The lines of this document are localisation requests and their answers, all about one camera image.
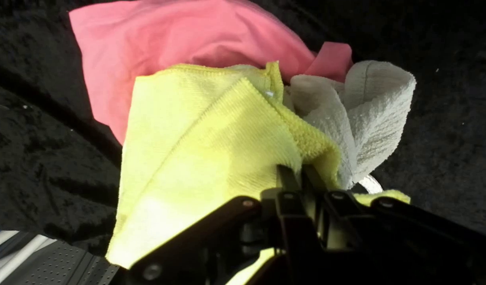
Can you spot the pink cloth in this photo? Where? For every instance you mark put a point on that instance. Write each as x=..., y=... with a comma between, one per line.
x=129, y=39

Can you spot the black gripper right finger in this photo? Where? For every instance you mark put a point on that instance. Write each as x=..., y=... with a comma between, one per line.
x=313, y=184

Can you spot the yellow microfiber cloth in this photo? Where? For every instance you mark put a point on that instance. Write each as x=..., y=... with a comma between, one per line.
x=197, y=139

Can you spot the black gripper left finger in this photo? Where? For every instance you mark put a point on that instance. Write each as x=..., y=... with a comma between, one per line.
x=291, y=188

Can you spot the white terry towel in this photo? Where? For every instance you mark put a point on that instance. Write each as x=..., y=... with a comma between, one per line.
x=363, y=116

